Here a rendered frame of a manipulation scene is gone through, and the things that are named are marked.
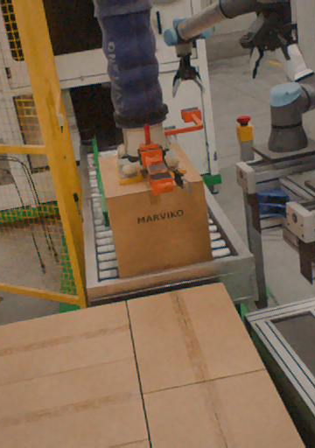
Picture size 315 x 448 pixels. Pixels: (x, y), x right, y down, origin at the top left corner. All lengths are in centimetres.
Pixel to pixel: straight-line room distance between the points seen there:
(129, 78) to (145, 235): 63
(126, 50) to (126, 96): 18
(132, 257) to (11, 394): 76
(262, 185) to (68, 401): 106
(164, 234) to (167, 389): 76
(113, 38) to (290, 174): 86
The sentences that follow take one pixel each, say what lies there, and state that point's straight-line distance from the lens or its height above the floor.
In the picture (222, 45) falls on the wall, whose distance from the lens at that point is 1148.
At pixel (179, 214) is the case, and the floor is 82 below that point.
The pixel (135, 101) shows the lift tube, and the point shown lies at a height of 127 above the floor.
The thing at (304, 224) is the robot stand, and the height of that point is 97.
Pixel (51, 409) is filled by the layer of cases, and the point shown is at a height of 54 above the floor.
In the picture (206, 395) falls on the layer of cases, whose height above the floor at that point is 54.
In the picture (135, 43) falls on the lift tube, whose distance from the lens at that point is 252.
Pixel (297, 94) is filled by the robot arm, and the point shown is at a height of 124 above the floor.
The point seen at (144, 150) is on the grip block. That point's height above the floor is 110.
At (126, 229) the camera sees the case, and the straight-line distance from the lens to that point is 251.
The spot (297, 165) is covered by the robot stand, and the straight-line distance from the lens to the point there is 245.
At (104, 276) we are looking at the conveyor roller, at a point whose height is 53.
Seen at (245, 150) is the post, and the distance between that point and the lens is 301.
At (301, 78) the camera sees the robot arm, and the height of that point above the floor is 128.
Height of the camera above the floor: 177
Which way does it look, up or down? 22 degrees down
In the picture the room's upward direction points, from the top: 9 degrees counter-clockwise
